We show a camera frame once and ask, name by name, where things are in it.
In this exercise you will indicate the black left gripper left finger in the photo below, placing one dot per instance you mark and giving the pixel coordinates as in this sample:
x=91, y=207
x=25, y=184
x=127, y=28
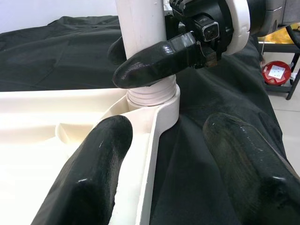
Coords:
x=89, y=175

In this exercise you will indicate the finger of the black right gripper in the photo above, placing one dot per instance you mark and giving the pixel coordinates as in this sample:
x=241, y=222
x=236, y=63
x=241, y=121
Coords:
x=116, y=52

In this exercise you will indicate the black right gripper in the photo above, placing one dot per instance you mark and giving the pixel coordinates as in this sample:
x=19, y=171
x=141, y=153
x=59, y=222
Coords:
x=182, y=14

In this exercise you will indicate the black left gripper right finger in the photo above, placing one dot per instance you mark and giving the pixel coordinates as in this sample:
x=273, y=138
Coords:
x=253, y=175

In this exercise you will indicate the white plastic table leg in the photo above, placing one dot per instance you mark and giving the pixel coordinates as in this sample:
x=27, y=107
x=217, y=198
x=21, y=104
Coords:
x=140, y=23

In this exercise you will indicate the white plastic children table top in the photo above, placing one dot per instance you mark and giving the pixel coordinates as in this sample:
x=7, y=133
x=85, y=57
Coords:
x=35, y=164

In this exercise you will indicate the black cloth table cover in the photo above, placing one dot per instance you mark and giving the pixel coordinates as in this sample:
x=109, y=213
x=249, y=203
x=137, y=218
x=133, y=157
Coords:
x=70, y=47

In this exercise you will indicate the red round device white label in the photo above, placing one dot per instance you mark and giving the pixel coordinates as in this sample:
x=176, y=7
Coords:
x=268, y=77

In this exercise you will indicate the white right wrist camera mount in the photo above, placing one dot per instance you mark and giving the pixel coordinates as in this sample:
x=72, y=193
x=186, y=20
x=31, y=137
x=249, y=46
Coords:
x=241, y=28

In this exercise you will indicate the black metal rack frame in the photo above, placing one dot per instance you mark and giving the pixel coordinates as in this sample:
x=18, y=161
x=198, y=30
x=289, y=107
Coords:
x=276, y=48

